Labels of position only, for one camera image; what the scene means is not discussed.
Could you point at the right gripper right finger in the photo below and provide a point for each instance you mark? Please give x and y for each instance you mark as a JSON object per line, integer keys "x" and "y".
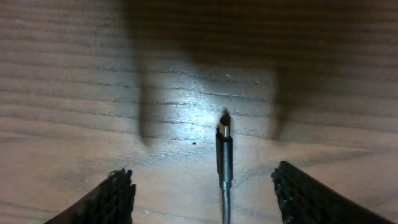
{"x": 304, "y": 200}

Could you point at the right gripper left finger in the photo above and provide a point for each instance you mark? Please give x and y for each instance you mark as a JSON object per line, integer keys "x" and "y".
{"x": 111, "y": 202}

